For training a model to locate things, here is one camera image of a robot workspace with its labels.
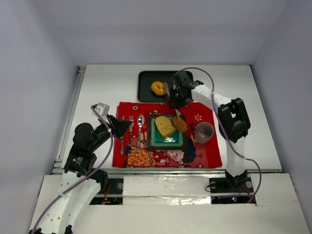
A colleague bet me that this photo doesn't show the metal serving tongs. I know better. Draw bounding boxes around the metal serving tongs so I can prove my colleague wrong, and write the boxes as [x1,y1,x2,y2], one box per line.
[163,82,181,117]

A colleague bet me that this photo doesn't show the glazed donut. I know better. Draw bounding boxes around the glazed donut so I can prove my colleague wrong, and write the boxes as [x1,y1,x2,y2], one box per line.
[151,81,167,96]

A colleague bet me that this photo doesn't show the pale bread slice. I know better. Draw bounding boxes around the pale bread slice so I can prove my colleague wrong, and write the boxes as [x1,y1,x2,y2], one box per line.
[171,116,188,133]

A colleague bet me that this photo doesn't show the brown bread slice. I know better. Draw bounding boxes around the brown bread slice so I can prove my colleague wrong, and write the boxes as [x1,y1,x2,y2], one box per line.
[155,116,176,138]

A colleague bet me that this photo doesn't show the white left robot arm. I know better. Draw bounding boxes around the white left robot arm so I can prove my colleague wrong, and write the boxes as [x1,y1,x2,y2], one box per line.
[29,115,131,234]

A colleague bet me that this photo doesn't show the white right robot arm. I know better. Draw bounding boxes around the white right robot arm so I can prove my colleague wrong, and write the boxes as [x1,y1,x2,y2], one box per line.
[169,69,251,194]

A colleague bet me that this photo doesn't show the black baking tray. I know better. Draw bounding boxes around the black baking tray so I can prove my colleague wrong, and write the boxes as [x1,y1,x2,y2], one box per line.
[137,70,196,103]

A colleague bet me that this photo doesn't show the red patterned placemat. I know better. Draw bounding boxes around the red patterned placemat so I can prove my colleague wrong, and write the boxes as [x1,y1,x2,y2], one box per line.
[112,102,222,169]

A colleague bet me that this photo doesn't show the lilac mug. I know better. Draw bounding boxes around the lilac mug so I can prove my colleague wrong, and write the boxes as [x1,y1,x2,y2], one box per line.
[191,122,215,144]

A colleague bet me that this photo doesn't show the teal square plate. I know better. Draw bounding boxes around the teal square plate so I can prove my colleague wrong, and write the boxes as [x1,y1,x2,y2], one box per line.
[146,114,187,150]

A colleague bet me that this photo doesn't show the silver foil covered panel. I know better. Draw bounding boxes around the silver foil covered panel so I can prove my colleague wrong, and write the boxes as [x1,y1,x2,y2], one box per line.
[122,176,211,206]

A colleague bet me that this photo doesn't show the patterned handle knife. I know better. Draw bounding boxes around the patterned handle knife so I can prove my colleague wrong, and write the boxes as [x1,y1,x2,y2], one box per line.
[120,136,124,156]

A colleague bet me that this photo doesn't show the patterned handle fork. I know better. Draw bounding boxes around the patterned handle fork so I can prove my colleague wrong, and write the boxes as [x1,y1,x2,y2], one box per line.
[129,115,134,155]

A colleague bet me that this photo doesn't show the patterned handle spoon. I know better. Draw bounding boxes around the patterned handle spoon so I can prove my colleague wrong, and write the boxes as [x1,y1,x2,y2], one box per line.
[136,114,145,153]

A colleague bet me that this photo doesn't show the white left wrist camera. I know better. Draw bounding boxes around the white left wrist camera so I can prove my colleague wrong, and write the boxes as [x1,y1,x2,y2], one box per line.
[94,102,110,117]

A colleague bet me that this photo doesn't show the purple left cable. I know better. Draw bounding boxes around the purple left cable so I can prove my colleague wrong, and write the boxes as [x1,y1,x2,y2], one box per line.
[30,104,115,234]

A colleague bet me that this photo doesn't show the purple cable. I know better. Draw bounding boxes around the purple cable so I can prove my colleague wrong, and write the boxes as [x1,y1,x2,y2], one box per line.
[175,67,263,195]
[30,104,115,234]

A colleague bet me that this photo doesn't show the aluminium frame rail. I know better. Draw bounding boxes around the aluminium frame rail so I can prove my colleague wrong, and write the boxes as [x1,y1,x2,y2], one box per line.
[57,64,282,173]

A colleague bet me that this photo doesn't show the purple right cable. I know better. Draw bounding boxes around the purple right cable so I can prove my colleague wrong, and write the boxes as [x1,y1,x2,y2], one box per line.
[175,67,263,195]

